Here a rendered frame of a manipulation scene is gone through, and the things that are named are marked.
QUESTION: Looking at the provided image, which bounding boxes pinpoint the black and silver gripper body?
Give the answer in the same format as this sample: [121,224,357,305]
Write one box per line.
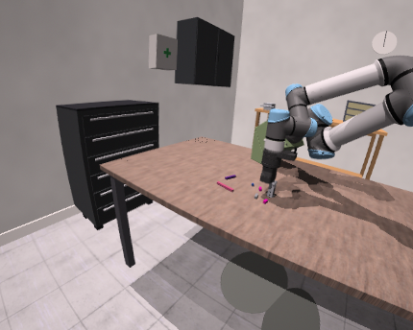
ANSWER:
[260,137,298,184]

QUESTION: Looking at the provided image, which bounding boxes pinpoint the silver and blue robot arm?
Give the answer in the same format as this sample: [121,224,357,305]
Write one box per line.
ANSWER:
[266,56,413,159]

